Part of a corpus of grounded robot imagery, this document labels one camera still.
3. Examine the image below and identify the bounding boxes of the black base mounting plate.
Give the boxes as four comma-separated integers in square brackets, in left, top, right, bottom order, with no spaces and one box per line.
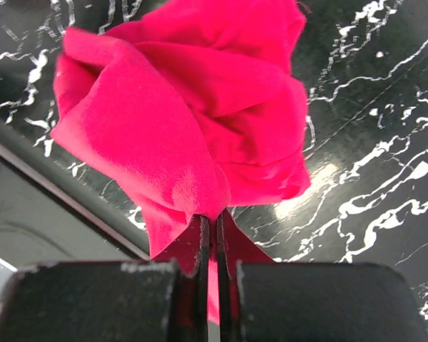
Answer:
[0,120,149,264]

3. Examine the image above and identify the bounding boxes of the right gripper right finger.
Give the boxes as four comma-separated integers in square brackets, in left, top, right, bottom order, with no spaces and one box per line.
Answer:
[215,213,275,342]

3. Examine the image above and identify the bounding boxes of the crimson red t-shirt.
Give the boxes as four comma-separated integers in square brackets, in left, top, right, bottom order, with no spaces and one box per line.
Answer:
[51,0,312,321]

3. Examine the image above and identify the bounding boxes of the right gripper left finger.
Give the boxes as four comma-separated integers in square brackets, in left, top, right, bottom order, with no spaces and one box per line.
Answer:
[153,215,212,342]

